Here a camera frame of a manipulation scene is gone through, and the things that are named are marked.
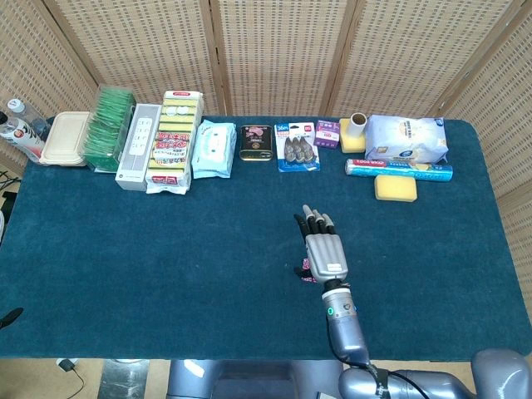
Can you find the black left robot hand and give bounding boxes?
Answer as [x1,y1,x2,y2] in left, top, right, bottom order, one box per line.
[0,306,26,330]

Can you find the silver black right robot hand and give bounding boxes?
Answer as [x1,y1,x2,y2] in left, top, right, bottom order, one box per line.
[293,204,349,284]

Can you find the pink patterned square packet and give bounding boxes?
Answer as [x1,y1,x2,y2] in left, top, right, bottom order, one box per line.
[297,257,318,284]

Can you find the yellow sponge green scourer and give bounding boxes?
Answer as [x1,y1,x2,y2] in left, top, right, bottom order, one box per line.
[373,174,418,203]

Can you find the blue correction tape blister pack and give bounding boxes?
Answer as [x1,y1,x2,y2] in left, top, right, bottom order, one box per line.
[274,122,322,173]

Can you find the blue cling wrap roll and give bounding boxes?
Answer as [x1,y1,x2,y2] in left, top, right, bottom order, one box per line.
[344,158,454,183]

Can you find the small purple box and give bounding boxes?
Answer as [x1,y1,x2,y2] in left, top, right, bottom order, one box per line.
[313,119,342,150]

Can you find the shiny metal table leg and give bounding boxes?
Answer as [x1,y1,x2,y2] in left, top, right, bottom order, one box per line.
[101,359,150,399]

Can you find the black gold luncheon meat can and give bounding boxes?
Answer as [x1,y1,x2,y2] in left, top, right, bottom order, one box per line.
[239,124,275,162]

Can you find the white paper roll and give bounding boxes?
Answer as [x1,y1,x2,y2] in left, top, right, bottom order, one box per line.
[350,112,369,140]

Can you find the large white tissue pack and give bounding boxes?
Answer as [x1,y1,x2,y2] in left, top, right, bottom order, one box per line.
[364,115,450,165]

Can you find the grey robot torso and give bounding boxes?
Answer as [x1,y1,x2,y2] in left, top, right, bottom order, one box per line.
[165,359,346,399]

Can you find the light blue wet wipes pack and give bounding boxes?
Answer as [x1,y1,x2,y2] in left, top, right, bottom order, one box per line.
[191,119,238,180]

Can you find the teal table mat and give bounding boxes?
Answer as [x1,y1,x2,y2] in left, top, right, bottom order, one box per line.
[0,115,532,361]

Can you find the white bottle red label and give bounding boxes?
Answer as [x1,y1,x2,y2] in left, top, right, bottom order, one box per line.
[0,111,46,163]

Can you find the beige lunch container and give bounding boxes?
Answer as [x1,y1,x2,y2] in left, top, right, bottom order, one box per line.
[39,111,91,167]

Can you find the yellow sponge multipack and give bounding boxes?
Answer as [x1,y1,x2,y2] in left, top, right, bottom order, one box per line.
[145,90,204,195]

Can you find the clear bottle white cap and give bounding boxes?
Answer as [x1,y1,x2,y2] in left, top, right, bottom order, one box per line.
[7,98,51,142]

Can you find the clear box green tea bags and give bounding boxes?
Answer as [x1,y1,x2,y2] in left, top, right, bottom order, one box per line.
[82,84,137,173]

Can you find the wicker folding screen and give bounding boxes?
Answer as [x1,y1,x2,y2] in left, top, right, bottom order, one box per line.
[0,0,532,399]

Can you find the white power strip box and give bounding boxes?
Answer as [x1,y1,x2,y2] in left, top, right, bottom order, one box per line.
[115,103,162,191]

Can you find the black charger plug with cable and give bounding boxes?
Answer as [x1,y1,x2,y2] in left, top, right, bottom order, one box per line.
[57,358,86,390]

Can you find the black cable bundle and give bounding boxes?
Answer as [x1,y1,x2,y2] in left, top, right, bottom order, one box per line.
[0,170,22,217]

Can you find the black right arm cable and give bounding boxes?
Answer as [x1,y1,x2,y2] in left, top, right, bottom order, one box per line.
[365,362,427,399]

